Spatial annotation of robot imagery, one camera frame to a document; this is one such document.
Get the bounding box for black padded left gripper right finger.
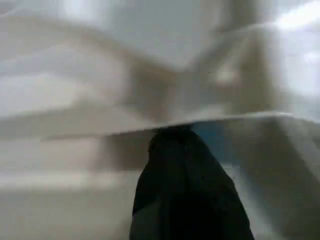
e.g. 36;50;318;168
184;127;256;240

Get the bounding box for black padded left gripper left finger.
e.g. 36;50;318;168
129;127;190;240

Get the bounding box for white plastic table top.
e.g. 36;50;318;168
0;0;320;240

